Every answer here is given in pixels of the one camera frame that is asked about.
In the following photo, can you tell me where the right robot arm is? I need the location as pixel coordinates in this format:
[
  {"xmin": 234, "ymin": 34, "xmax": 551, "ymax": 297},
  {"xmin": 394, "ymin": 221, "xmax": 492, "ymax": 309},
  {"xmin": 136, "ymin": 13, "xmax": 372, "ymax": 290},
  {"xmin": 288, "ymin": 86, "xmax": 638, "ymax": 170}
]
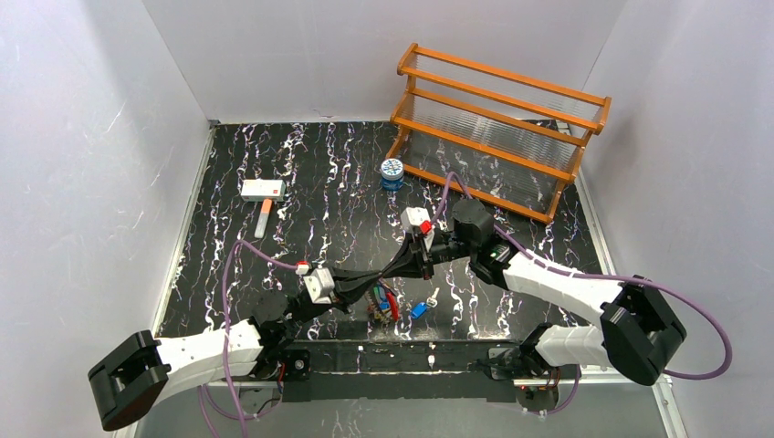
[{"xmin": 383, "ymin": 199, "xmax": 686, "ymax": 386}]

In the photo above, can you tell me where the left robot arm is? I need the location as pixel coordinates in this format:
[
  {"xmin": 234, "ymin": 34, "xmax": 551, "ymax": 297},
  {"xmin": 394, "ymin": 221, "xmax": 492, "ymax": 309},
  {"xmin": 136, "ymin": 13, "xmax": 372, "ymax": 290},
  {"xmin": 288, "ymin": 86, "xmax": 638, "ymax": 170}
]
[{"xmin": 88, "ymin": 267, "xmax": 382, "ymax": 432}]

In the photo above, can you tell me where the metal key organizer red handle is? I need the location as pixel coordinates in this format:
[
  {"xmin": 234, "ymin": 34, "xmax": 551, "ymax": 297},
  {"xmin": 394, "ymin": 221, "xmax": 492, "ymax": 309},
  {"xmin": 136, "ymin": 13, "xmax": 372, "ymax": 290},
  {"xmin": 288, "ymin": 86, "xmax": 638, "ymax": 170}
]
[{"xmin": 365, "ymin": 283, "xmax": 400, "ymax": 324}]

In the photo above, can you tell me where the aluminium rail frame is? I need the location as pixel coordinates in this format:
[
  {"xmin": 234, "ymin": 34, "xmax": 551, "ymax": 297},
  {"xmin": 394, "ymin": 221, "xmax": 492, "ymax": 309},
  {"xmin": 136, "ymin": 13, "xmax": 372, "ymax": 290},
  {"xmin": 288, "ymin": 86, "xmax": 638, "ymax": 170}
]
[{"xmin": 123, "ymin": 340, "xmax": 686, "ymax": 437}]

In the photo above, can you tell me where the white orange marker pen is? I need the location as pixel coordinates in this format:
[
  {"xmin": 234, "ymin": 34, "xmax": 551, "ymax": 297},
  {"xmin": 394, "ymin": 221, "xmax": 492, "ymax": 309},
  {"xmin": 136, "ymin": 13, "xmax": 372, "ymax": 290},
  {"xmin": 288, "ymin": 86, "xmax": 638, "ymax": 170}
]
[{"xmin": 254, "ymin": 198, "xmax": 274, "ymax": 239}]

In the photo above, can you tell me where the blue key tag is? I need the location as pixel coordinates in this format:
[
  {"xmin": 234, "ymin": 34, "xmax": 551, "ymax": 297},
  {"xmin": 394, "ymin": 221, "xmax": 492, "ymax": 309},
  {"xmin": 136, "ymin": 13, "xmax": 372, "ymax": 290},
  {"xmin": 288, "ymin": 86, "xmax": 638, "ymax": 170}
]
[{"xmin": 410, "ymin": 302, "xmax": 430, "ymax": 319}]

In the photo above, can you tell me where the white box with red logo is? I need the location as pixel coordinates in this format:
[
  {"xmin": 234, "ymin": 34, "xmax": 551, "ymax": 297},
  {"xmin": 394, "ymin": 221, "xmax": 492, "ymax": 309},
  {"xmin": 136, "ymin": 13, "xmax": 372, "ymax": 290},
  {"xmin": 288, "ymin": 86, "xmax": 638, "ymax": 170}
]
[{"xmin": 240, "ymin": 179, "xmax": 287, "ymax": 202}]

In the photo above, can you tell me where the silver key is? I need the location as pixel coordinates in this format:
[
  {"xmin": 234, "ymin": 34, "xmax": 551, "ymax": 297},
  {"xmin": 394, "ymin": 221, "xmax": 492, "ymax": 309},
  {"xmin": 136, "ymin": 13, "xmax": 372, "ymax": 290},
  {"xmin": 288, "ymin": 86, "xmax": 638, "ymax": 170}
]
[{"xmin": 425, "ymin": 287, "xmax": 440, "ymax": 308}]

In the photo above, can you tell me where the blue jar with patterned lid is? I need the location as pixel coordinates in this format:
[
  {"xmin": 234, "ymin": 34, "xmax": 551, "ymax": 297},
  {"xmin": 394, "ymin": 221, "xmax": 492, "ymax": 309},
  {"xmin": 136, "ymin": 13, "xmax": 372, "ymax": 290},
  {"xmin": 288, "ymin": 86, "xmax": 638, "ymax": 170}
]
[{"xmin": 380, "ymin": 158, "xmax": 404, "ymax": 192}]

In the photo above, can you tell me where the orange wooden shelf rack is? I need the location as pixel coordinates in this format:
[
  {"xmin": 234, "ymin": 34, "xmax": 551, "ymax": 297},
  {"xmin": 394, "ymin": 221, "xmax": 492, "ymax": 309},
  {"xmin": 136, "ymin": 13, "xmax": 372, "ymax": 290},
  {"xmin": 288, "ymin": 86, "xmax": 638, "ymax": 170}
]
[{"xmin": 386, "ymin": 43, "xmax": 612, "ymax": 224}]

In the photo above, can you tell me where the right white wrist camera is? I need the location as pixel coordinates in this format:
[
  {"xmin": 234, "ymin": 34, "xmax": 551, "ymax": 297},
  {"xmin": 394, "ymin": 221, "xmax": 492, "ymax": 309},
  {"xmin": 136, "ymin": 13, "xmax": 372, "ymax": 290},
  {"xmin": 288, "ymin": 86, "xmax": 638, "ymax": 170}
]
[{"xmin": 400, "ymin": 207, "xmax": 434, "ymax": 237}]

